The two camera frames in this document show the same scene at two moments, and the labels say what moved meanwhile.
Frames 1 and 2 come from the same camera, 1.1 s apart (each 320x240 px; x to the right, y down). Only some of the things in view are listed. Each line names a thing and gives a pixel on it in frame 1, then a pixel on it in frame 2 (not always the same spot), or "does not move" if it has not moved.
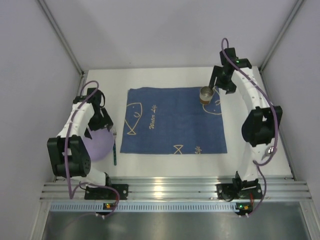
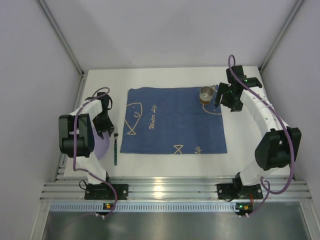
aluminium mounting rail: (178, 188) does not move
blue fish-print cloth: (173, 120) does not move
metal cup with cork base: (206, 94) does not move
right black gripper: (220, 75) to (224, 93)
